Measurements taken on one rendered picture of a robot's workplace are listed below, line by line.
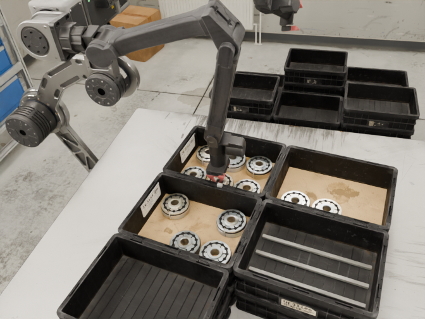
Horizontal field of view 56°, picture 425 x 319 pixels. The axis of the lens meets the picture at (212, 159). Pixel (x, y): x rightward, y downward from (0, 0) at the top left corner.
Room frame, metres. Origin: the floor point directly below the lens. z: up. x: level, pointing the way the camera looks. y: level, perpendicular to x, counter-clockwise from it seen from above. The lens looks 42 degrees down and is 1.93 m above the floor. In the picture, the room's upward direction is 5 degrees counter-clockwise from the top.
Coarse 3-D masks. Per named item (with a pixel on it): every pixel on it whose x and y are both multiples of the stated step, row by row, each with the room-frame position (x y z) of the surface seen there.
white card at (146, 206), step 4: (156, 188) 1.03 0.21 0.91; (152, 192) 1.00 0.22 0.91; (156, 192) 1.02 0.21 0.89; (160, 192) 1.04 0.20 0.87; (148, 196) 0.98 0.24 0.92; (152, 196) 1.00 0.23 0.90; (156, 196) 1.02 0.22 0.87; (148, 200) 0.98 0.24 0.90; (152, 200) 1.00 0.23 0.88; (156, 200) 1.01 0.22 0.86; (144, 204) 0.95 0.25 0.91; (148, 204) 0.97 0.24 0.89; (152, 204) 0.99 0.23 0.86; (144, 208) 0.95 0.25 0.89; (148, 208) 0.97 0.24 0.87; (144, 212) 0.94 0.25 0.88; (144, 216) 0.94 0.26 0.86
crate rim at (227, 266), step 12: (156, 180) 1.04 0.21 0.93; (192, 180) 1.03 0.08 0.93; (144, 192) 0.99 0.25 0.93; (228, 192) 0.96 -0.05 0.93; (240, 192) 0.95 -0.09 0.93; (252, 216) 0.85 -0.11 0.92; (120, 228) 0.84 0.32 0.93; (144, 240) 0.78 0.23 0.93; (240, 240) 0.75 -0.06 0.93; (180, 252) 0.73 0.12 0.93; (216, 264) 0.67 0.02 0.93; (228, 264) 0.67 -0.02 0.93
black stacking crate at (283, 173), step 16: (288, 160) 1.15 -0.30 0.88; (304, 160) 1.14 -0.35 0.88; (320, 160) 1.11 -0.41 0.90; (336, 160) 1.08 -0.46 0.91; (336, 176) 1.08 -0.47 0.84; (352, 176) 1.05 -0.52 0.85; (368, 176) 1.03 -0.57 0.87; (384, 176) 1.00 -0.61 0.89; (272, 192) 0.95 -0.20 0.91; (384, 208) 0.91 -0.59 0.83; (384, 224) 0.79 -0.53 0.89
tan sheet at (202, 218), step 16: (160, 208) 1.00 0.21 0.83; (192, 208) 0.98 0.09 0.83; (208, 208) 0.98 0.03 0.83; (160, 224) 0.92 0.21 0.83; (176, 224) 0.92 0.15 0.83; (192, 224) 0.91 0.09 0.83; (208, 224) 0.90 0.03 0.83; (160, 240) 0.85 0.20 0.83; (208, 240) 0.84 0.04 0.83; (224, 240) 0.83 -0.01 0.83
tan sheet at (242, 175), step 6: (192, 156) 1.27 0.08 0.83; (192, 162) 1.24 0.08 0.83; (246, 162) 1.21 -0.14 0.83; (204, 168) 1.19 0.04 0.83; (228, 174) 1.15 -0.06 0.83; (234, 174) 1.14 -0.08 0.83; (240, 174) 1.14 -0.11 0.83; (246, 174) 1.14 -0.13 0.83; (234, 180) 1.11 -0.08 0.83; (258, 180) 1.10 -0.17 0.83; (264, 180) 1.09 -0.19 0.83
